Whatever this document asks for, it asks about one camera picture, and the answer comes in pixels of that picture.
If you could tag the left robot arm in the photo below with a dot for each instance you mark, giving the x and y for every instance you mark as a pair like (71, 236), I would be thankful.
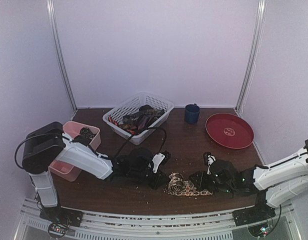
(50, 143)

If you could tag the left frame post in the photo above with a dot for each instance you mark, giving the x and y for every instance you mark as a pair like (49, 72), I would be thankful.
(60, 58)

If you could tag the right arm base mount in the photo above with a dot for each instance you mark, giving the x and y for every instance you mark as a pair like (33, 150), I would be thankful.
(252, 215)

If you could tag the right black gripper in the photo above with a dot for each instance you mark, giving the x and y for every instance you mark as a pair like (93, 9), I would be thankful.
(203, 178)

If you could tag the aluminium front rail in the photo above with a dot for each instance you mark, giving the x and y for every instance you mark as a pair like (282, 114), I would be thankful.
(218, 225)

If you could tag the dark ties in basket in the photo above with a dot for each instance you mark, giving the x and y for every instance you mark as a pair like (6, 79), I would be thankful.
(136, 122)

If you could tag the frame post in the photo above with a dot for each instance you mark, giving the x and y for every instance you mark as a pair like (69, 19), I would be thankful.
(251, 64)
(60, 58)

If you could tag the paisley patterned tie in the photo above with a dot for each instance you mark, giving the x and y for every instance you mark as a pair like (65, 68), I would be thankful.
(177, 186)

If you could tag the right frame post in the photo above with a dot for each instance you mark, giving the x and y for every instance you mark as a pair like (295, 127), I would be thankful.
(251, 64)

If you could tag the red round plate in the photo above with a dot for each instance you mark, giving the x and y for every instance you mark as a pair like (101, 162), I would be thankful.
(229, 130)

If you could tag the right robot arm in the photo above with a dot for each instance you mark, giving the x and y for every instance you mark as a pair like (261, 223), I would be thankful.
(273, 184)

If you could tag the rolled dark tie in organizer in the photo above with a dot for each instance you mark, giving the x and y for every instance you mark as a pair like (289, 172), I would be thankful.
(85, 136)

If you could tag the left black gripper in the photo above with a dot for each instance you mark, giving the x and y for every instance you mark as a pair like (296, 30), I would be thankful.
(158, 183)

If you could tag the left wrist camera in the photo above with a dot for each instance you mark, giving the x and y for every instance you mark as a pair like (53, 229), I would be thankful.
(159, 160)

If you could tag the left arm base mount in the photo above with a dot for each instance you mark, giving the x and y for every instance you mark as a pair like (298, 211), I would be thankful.
(62, 216)

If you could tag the dark blue mug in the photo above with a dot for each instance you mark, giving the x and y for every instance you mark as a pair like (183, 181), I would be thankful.
(192, 112)

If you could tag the white perforated plastic basket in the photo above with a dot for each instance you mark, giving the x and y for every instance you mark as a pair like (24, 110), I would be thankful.
(132, 105)

